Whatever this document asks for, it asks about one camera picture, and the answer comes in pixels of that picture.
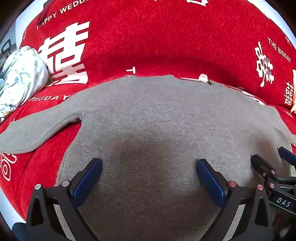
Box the grey knit sweater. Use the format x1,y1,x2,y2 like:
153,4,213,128
0,75,296,241

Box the red printed sofa cover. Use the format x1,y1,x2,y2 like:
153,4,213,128
0,0,296,223

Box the white clothing tag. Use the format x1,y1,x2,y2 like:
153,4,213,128
179,74,213,85

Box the pale floral cloth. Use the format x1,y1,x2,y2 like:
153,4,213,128
0,46,49,123

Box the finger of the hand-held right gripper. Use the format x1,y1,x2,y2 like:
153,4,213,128
251,154,281,193
278,146,296,166

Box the black luggage handle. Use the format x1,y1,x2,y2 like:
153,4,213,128
1,39,12,55

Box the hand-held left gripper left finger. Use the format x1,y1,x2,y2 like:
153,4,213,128
25,158,103,241

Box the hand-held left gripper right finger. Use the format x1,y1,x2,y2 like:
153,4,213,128
196,159,274,241

